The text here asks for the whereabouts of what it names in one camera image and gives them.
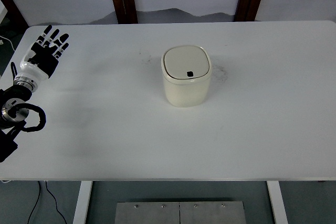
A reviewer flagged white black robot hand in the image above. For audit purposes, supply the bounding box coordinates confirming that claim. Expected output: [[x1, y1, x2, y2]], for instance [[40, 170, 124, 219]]
[[13, 25, 69, 87]]

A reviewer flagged cream plastic trash can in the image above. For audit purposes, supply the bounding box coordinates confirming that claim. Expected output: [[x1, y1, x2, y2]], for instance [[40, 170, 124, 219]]
[[161, 45, 212, 108]]

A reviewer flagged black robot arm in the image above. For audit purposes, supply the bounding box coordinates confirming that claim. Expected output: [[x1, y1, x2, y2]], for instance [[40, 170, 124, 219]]
[[1, 25, 69, 162]]

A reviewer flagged left white table leg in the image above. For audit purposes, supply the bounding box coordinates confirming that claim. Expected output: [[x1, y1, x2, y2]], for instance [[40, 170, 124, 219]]
[[72, 181, 93, 224]]

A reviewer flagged white table leg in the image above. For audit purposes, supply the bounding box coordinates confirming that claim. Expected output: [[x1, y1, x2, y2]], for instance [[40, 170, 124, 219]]
[[72, 181, 93, 224], [267, 181, 288, 224]]

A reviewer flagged right white table leg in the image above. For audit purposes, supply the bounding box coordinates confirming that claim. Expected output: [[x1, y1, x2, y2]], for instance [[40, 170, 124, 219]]
[[267, 181, 288, 224]]

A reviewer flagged dark wooden post far left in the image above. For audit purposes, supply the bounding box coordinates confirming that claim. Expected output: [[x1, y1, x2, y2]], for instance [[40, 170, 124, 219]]
[[1, 0, 29, 31]]

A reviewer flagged black corrugated cable loop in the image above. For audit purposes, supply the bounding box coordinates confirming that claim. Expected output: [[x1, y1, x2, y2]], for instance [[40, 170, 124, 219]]
[[10, 61, 47, 133]]

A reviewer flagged black floor cable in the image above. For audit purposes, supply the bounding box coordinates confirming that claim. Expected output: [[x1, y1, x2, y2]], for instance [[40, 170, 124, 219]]
[[27, 180, 68, 224]]

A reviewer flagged grey metal base plate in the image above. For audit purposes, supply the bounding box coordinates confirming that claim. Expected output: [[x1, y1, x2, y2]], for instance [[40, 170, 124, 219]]
[[115, 201, 246, 223]]

